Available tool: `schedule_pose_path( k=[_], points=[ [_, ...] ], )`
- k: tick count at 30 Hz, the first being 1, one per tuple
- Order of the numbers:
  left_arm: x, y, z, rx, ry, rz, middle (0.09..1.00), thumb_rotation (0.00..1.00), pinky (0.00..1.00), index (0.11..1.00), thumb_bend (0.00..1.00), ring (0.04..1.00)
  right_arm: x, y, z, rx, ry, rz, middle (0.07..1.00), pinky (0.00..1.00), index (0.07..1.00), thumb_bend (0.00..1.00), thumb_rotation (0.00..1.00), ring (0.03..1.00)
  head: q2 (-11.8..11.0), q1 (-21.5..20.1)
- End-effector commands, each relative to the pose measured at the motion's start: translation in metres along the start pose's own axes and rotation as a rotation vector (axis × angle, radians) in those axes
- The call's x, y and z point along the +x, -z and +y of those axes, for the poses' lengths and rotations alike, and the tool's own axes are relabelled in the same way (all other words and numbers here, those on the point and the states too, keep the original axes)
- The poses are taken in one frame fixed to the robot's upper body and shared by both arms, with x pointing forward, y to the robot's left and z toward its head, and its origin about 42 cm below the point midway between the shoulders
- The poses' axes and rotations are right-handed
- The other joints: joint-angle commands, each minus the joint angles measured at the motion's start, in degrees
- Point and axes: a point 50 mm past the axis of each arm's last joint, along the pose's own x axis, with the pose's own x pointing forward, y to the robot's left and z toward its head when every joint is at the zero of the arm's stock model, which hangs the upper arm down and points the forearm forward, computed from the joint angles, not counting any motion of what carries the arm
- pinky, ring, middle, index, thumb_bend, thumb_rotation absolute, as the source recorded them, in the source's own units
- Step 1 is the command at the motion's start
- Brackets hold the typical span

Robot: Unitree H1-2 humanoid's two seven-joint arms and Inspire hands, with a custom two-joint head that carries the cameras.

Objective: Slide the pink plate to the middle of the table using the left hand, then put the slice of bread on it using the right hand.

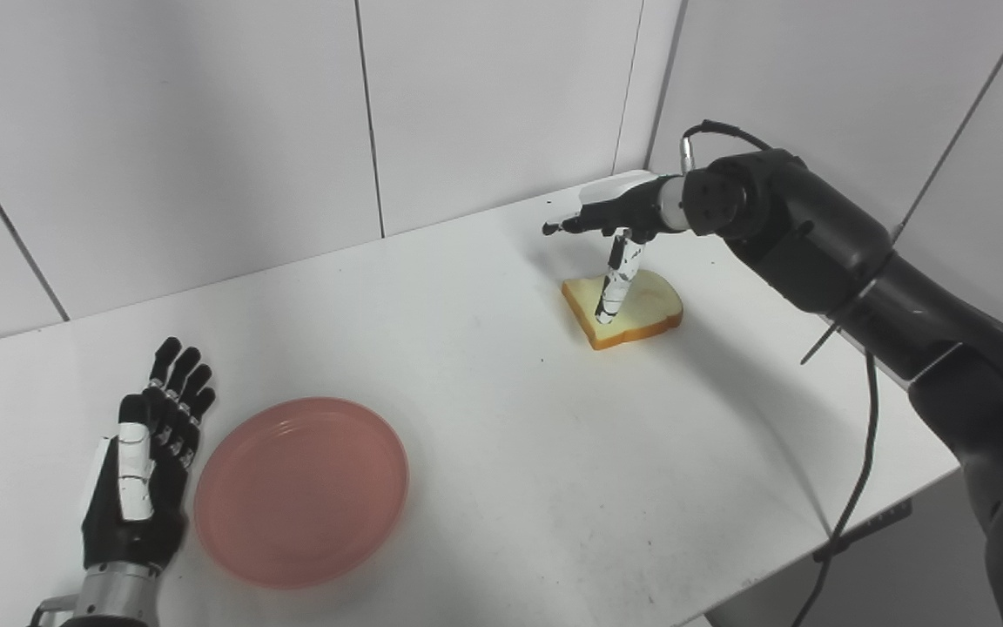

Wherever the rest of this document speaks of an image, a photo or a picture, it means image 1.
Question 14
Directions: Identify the pink round plate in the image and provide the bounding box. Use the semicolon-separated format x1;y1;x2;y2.
194;397;410;590

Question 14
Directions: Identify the slice of white bread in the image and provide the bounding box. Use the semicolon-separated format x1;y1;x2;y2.
562;269;684;351

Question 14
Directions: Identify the black zip tie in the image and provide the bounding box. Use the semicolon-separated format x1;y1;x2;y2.
800;320;844;366

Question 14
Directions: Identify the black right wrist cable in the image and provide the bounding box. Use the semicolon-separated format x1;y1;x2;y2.
681;120;882;627

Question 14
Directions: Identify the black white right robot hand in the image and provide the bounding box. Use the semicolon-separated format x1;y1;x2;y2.
542;172;685;326

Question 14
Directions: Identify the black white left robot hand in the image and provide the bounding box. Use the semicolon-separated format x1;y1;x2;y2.
82;337;217;571

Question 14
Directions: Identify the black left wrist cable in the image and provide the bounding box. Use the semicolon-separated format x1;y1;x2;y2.
29;595;77;627

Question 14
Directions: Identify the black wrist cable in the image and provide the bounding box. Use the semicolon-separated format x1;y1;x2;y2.
29;595;77;627
681;120;882;627

